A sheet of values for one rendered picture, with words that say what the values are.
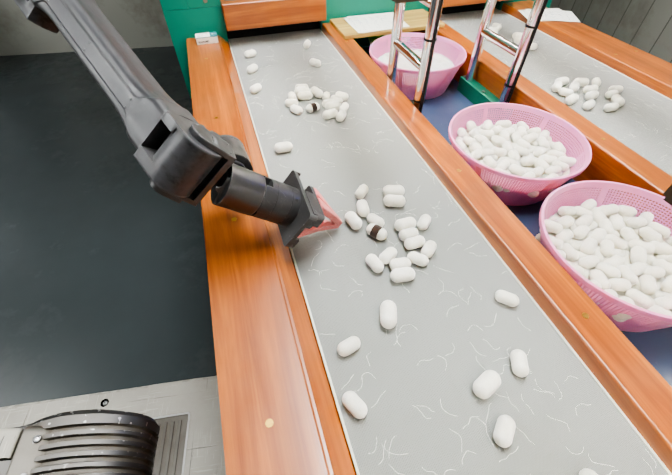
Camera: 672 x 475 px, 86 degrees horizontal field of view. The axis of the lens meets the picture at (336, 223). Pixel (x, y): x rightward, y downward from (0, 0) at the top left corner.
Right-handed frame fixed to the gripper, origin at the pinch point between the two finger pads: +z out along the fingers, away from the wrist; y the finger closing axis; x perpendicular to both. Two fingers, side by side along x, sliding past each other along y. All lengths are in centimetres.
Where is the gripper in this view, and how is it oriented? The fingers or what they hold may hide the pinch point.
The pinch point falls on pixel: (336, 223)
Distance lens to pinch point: 57.1
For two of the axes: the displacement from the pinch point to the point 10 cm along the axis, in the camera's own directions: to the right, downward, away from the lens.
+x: -6.0, 6.6, 4.4
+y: -3.0, -7.0, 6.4
